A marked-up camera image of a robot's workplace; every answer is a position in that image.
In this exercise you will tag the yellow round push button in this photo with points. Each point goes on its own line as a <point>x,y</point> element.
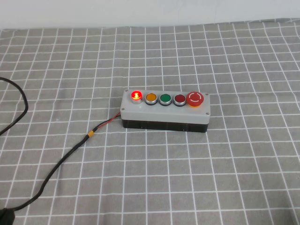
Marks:
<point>151,97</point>

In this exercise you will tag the red indicator lamp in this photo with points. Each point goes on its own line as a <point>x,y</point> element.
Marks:
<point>136,95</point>

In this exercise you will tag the grey white-checked tablecloth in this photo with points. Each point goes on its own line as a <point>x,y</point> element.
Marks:
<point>211,164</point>

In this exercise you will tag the red mushroom emergency stop button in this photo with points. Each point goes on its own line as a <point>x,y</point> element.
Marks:
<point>194,98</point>

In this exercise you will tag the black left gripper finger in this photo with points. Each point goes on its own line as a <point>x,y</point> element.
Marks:
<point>3,215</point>
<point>11,218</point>

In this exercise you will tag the green round push button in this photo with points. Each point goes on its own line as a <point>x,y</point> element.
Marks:
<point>165,98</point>

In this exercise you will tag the grey and black button box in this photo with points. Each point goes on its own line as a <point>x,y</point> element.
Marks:
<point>164,114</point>

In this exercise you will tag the red round push button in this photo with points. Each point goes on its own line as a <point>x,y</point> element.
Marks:
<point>180,98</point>

